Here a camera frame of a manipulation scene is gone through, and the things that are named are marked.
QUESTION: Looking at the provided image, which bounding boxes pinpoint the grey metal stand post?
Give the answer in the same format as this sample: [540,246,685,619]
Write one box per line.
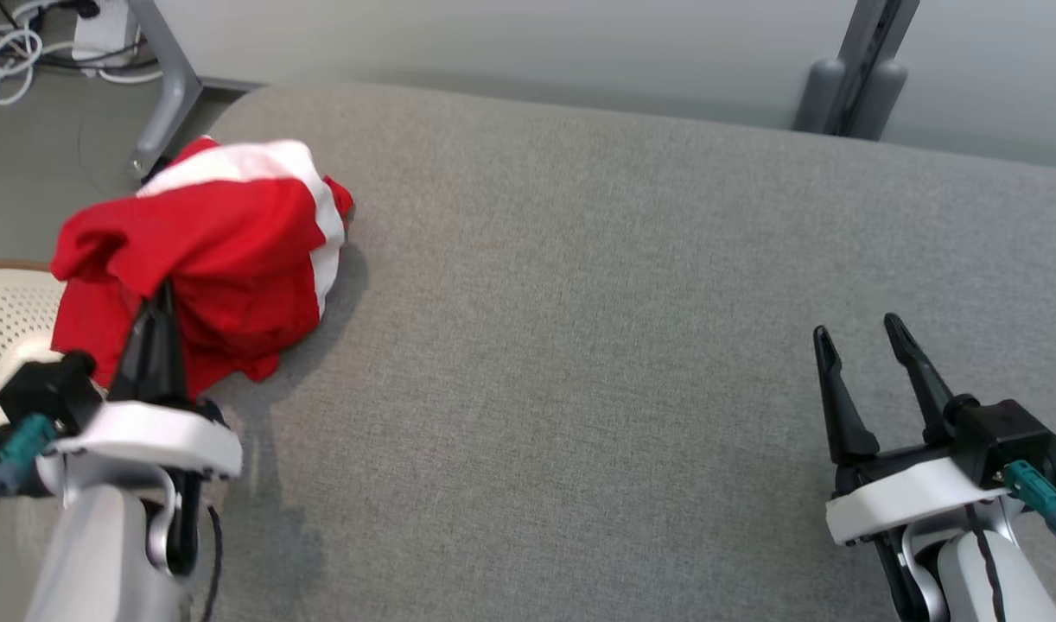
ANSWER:
[792,0,922,141]

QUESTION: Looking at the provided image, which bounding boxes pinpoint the black floor cable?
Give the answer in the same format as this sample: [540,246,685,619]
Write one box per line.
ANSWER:
[0,0,162,72]

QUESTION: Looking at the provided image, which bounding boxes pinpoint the grey desk leg with caster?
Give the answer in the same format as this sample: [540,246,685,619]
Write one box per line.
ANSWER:
[126,0,205,182]

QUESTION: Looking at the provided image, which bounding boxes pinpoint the red shorts with white band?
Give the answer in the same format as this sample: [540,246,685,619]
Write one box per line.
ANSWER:
[51,177,326,400]

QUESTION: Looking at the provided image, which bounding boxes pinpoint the white floor cable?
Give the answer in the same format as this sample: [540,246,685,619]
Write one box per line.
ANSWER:
[0,24,47,107]

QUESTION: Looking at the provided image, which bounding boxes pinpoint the white power strip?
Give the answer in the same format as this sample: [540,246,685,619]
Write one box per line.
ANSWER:
[72,0,142,67]

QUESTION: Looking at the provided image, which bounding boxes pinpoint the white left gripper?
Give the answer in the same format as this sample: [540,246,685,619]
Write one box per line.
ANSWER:
[51,281,245,578]

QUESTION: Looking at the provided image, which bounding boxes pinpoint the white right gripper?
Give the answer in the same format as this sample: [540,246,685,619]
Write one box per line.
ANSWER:
[812,313,1013,622]

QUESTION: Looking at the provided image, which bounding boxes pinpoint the thin black cable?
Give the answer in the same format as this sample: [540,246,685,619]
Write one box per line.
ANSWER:
[198,505,226,622]
[967,508,1006,622]

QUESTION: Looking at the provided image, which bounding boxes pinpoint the white perforated laundry basket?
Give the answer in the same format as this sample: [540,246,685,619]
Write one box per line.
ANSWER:
[0,259,105,450]

